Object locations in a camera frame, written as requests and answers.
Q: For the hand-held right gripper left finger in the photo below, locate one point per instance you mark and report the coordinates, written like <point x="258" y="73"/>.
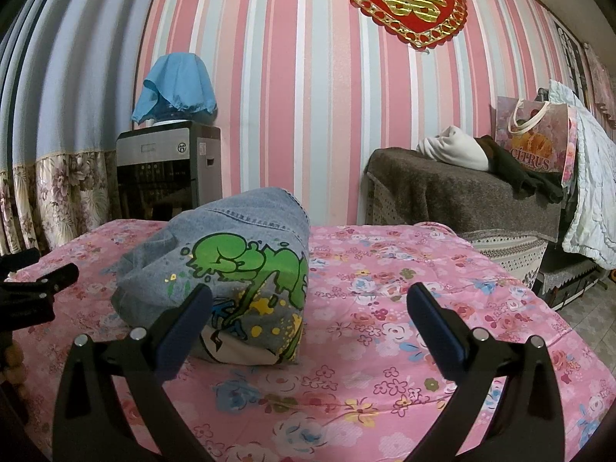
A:
<point x="185" y="332"/>

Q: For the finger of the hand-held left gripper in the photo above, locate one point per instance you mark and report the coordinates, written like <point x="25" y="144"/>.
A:
<point x="21" y="257"/>
<point x="53" y="279"/>

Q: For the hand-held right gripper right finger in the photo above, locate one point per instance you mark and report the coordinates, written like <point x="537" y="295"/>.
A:
<point x="435" y="337"/>

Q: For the printed denim jacket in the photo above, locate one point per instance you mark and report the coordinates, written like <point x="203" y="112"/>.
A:
<point x="231" y="269"/>

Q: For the person's left hand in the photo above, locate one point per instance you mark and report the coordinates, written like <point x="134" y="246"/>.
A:
<point x="14" y="368"/>

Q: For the pink floral bed sheet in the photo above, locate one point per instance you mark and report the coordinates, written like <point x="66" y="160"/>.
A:
<point x="385" y="308"/>

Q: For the grey patterned furniture cover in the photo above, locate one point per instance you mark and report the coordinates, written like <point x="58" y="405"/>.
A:
<point x="510" y="255"/>

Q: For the blue curtain with floral band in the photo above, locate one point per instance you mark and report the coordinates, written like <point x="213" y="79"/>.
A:
<point x="53" y="130"/>

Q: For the dark low bench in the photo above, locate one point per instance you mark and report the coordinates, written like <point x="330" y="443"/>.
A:
<point x="568" y="279"/>

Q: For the brown blanket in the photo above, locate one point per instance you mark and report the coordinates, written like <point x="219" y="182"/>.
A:
<point x="457" y="192"/>

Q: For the grey water dispenser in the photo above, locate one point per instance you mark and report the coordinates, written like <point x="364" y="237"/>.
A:
<point x="159" y="159"/>

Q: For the black cloth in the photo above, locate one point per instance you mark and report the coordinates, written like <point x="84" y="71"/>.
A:
<point x="522" y="173"/>

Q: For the white folded cloth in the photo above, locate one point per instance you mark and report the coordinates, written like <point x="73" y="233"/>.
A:
<point x="455" y="147"/>

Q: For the floral gift bag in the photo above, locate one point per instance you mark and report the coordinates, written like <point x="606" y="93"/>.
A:
<point x="534" y="139"/>

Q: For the white quilt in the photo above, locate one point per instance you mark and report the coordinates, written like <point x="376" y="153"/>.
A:
<point x="589" y="178"/>

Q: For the blue cloth cover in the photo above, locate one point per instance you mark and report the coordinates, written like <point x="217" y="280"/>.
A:
<point x="175" y="82"/>

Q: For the pink floral curtain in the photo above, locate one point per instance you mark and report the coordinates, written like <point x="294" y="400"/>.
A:
<point x="601" y="82"/>

